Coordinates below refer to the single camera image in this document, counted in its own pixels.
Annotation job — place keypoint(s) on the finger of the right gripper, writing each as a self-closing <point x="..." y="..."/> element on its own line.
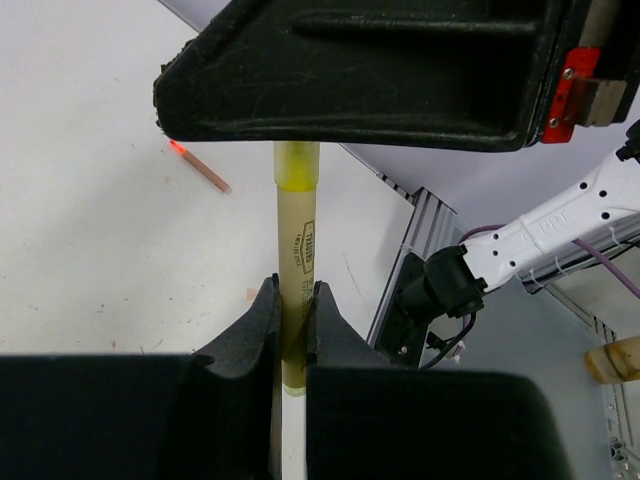
<point x="457" y="75"/>

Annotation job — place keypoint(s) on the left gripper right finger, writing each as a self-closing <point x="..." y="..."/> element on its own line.
<point x="367" y="419"/>

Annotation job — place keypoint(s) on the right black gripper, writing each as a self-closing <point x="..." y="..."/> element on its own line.
<point x="594" y="75"/>

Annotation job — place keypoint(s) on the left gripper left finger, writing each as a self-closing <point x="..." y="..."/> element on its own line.
<point x="208" y="414"/>

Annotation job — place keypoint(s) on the yellow highlighter pen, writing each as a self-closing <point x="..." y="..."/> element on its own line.
<point x="296" y="175"/>

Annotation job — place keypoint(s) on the orange highlighter pen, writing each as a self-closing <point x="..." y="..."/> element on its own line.
<point x="201" y="167"/>

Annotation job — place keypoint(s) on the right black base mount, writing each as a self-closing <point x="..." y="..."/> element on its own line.
<point x="398" y="338"/>

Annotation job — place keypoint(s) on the aluminium front rail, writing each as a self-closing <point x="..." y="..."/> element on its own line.
<point x="568" y="278"/>

